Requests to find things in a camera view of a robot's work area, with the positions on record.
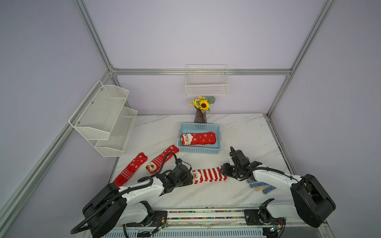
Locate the red bear face sock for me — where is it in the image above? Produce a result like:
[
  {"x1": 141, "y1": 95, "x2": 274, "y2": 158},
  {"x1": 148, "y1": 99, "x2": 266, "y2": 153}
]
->
[{"x1": 145, "y1": 145, "x2": 179, "y2": 175}]

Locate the red lettered sock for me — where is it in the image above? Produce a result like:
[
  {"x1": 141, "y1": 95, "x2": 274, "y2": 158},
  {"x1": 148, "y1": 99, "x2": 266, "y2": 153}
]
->
[{"x1": 113, "y1": 152, "x2": 147, "y2": 187}]

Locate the red snowflake santa sock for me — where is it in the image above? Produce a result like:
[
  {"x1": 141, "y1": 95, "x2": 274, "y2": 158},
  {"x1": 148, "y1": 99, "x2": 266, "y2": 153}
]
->
[{"x1": 180, "y1": 132, "x2": 216, "y2": 146}]

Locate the light blue plastic basket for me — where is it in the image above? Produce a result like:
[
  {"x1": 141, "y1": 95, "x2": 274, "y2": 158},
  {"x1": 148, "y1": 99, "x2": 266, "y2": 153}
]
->
[{"x1": 176, "y1": 123, "x2": 222, "y2": 154}]

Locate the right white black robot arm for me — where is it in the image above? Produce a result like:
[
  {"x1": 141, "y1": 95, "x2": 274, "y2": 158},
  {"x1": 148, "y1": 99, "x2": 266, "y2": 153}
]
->
[{"x1": 221, "y1": 147, "x2": 336, "y2": 228}]

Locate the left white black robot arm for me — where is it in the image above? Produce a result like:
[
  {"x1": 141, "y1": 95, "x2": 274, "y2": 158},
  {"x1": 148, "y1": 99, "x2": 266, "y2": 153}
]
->
[{"x1": 70, "y1": 152, "x2": 193, "y2": 238}]

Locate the dark ribbed glass vase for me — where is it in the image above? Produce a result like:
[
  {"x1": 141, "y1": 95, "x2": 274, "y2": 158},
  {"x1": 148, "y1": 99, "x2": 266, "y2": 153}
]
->
[{"x1": 194, "y1": 109, "x2": 207, "y2": 124}]

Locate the lower white mesh shelf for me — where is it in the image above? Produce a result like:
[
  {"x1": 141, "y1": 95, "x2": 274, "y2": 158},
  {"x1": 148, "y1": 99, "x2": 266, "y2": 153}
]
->
[{"x1": 95, "y1": 107, "x2": 138, "y2": 157}]

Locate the white mesh shelf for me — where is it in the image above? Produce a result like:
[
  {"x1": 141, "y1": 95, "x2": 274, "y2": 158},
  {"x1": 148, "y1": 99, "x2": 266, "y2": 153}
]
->
[
  {"x1": 68, "y1": 81, "x2": 129, "y2": 140},
  {"x1": 95, "y1": 107, "x2": 138, "y2": 157}
]

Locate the yellow artificial sunflower bouquet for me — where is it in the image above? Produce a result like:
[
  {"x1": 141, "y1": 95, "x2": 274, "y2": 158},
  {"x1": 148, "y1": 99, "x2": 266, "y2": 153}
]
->
[{"x1": 190, "y1": 96, "x2": 216, "y2": 113}]

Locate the upper white mesh shelf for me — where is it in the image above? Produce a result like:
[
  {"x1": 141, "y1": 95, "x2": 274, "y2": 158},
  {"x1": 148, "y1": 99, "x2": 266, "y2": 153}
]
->
[{"x1": 68, "y1": 81, "x2": 129, "y2": 140}]

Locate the aluminium rail front frame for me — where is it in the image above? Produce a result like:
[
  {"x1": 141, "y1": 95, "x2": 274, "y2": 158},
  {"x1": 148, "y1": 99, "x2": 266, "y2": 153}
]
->
[{"x1": 80, "y1": 206, "x2": 331, "y2": 231}]

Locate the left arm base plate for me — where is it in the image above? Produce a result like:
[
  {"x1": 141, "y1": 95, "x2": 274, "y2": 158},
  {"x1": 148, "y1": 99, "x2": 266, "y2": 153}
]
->
[{"x1": 126, "y1": 210, "x2": 168, "y2": 228}]

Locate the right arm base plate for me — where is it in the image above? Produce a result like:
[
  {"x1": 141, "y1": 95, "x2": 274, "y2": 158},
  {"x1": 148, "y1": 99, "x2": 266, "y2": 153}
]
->
[{"x1": 244, "y1": 209, "x2": 285, "y2": 226}]

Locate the white wire wall basket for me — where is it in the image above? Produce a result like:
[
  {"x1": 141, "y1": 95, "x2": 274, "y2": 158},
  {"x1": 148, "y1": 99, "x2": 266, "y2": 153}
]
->
[{"x1": 185, "y1": 64, "x2": 230, "y2": 96}]

